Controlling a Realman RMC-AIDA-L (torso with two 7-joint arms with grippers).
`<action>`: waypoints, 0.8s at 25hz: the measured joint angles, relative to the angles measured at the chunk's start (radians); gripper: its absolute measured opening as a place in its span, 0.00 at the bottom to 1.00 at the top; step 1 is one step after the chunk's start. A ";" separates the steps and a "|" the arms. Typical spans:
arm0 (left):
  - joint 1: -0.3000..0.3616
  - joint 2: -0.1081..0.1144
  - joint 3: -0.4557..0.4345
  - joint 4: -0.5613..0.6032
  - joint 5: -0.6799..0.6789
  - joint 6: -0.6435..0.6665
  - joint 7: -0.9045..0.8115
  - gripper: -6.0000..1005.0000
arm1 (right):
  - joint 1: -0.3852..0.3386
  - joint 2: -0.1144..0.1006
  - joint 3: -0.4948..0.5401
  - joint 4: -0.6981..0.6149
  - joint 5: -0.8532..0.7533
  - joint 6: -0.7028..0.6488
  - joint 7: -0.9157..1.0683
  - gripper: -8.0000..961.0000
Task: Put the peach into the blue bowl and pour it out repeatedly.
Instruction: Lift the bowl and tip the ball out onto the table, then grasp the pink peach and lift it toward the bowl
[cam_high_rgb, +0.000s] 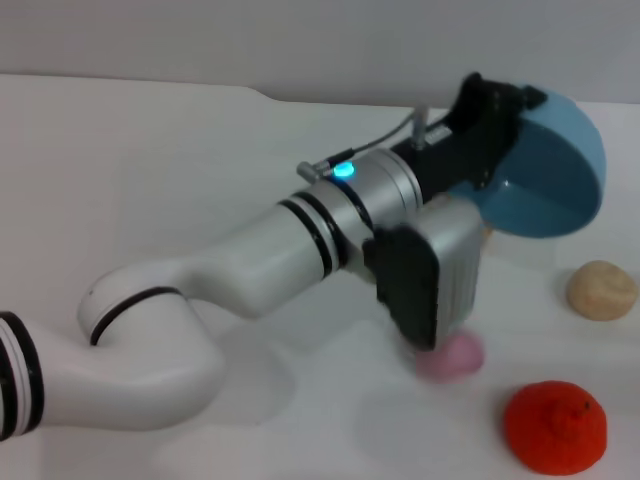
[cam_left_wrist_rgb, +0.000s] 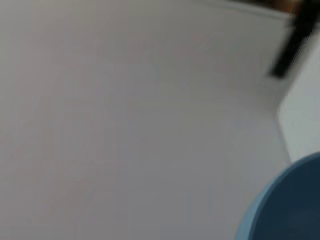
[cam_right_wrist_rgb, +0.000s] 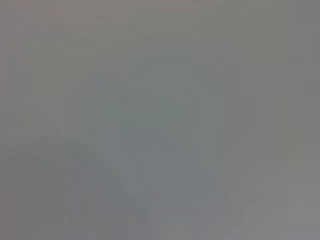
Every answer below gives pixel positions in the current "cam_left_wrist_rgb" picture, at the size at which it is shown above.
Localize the blue bowl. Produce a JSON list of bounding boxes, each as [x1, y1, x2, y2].
[[233, 151, 320, 240]]

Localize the black bar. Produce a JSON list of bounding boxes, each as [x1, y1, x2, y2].
[[267, 0, 320, 79]]

